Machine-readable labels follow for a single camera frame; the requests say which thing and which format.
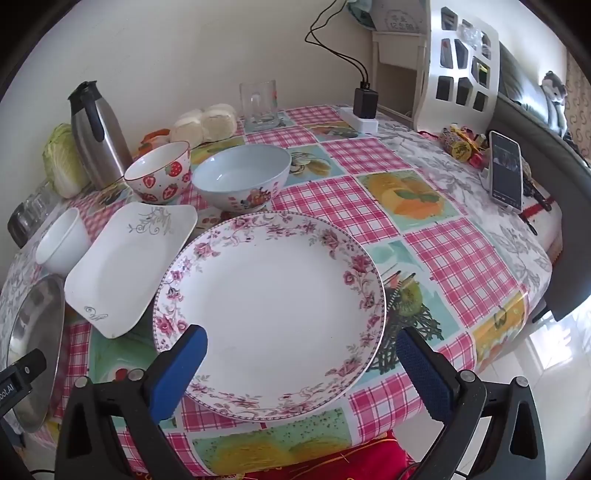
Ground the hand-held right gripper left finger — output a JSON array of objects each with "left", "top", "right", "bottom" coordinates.
[{"left": 54, "top": 324, "right": 208, "bottom": 480}]

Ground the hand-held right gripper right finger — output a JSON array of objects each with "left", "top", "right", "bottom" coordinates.
[{"left": 396, "top": 327, "right": 546, "bottom": 480}]

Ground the round steel tray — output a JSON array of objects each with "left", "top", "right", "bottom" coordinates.
[{"left": 0, "top": 274, "right": 68, "bottom": 435}]

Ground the pink floral round plate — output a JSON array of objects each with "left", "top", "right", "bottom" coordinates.
[{"left": 152, "top": 211, "right": 387, "bottom": 422}]

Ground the light blue bowl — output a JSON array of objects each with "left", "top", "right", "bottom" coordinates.
[{"left": 191, "top": 144, "right": 293, "bottom": 214}]

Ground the red cushion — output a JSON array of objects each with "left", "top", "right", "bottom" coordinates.
[{"left": 231, "top": 429, "right": 416, "bottom": 480}]

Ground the white square plate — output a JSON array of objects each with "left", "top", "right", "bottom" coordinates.
[{"left": 64, "top": 202, "right": 199, "bottom": 340}]

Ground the pink checked tablecloth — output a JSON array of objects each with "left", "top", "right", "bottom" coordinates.
[{"left": 0, "top": 105, "right": 529, "bottom": 478}]

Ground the white square bowl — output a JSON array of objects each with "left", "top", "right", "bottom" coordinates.
[{"left": 34, "top": 208, "right": 93, "bottom": 278}]

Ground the dark glass holder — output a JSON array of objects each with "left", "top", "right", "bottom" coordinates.
[{"left": 7, "top": 203, "right": 51, "bottom": 250}]

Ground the clear glass tumbler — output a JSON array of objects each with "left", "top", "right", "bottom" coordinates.
[
  {"left": 39, "top": 182, "right": 63, "bottom": 213},
  {"left": 18, "top": 187, "right": 47, "bottom": 217}
]

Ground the strawberry print bowl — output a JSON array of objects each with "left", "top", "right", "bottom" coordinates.
[{"left": 124, "top": 141, "right": 192, "bottom": 206}]

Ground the smartphone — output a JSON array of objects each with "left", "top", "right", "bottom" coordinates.
[{"left": 488, "top": 130, "right": 525, "bottom": 208}]

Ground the napa cabbage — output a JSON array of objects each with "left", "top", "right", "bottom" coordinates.
[{"left": 42, "top": 123, "right": 90, "bottom": 199}]

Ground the yellow candy packet roll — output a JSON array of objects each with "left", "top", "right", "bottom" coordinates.
[{"left": 441, "top": 127, "right": 483, "bottom": 162}]

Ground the orange snack packet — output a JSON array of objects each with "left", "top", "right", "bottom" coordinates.
[{"left": 139, "top": 129, "right": 172, "bottom": 155}]

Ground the steel thermos jug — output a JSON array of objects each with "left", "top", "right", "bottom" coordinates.
[{"left": 68, "top": 80, "right": 134, "bottom": 190}]

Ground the bag of steamed buns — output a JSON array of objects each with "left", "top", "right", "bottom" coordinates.
[{"left": 171, "top": 102, "right": 238, "bottom": 145}]

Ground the white power strip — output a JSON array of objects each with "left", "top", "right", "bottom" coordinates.
[{"left": 339, "top": 106, "right": 379, "bottom": 134}]

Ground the clear glass mug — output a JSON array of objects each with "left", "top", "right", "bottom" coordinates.
[{"left": 239, "top": 80, "right": 280, "bottom": 133}]

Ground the dark grey sofa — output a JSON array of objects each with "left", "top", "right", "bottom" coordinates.
[{"left": 496, "top": 41, "right": 591, "bottom": 324}]

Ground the beige patterned curtain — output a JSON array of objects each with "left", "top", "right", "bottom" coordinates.
[{"left": 566, "top": 55, "right": 591, "bottom": 162}]

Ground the grey plush toy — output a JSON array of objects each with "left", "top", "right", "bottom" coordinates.
[{"left": 540, "top": 71, "right": 568, "bottom": 134}]

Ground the white wooden shelf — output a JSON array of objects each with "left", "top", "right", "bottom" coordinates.
[{"left": 372, "top": 30, "right": 428, "bottom": 116}]

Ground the grey cardboard box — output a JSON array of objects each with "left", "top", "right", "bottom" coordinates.
[{"left": 372, "top": 0, "right": 426, "bottom": 34}]

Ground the teal plastic object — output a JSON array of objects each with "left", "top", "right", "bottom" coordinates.
[{"left": 348, "top": 0, "right": 375, "bottom": 26}]

